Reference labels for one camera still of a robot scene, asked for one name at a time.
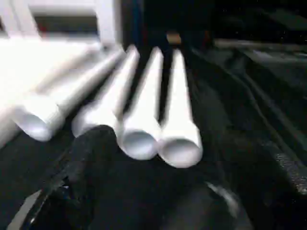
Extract black mat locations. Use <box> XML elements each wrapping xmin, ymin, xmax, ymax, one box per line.
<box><xmin>0</xmin><ymin>35</ymin><xmax>307</xmax><ymax>230</ymax></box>

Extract white cabinet with glass doors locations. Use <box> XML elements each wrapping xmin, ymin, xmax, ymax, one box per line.
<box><xmin>0</xmin><ymin>0</ymin><xmax>120</xmax><ymax>46</ymax></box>

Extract small tan block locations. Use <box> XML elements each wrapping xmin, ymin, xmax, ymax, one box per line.
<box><xmin>166</xmin><ymin>32</ymin><xmax>182</xmax><ymax>45</ymax></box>

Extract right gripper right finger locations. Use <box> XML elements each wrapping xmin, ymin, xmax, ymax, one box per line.
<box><xmin>167</xmin><ymin>181</ymin><xmax>253</xmax><ymax>230</ymax></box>

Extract white plastic table leg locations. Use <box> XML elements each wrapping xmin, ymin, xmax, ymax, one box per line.
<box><xmin>71</xmin><ymin>45</ymin><xmax>141</xmax><ymax>138</ymax></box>
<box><xmin>116</xmin><ymin>46</ymin><xmax>165</xmax><ymax>161</ymax></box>
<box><xmin>13</xmin><ymin>49</ymin><xmax>128</xmax><ymax>142</ymax></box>
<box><xmin>157</xmin><ymin>47</ymin><xmax>204</xmax><ymax>168</ymax></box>

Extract long metal rod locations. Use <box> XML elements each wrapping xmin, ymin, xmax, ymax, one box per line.
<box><xmin>213</xmin><ymin>38</ymin><xmax>307</xmax><ymax>52</ymax></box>

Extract white plastic table top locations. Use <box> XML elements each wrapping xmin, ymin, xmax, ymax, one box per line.
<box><xmin>0</xmin><ymin>38</ymin><xmax>101</xmax><ymax>147</ymax></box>

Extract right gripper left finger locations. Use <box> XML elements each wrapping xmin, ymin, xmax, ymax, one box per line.
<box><xmin>31</xmin><ymin>125</ymin><xmax>168</xmax><ymax>230</ymax></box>

